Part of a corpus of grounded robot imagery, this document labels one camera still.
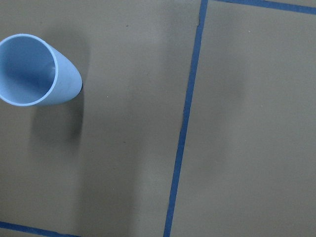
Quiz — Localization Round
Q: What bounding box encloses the light blue plastic cup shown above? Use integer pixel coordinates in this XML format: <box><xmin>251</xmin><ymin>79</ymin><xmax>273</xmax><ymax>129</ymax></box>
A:
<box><xmin>0</xmin><ymin>34</ymin><xmax>82</xmax><ymax>107</ymax></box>

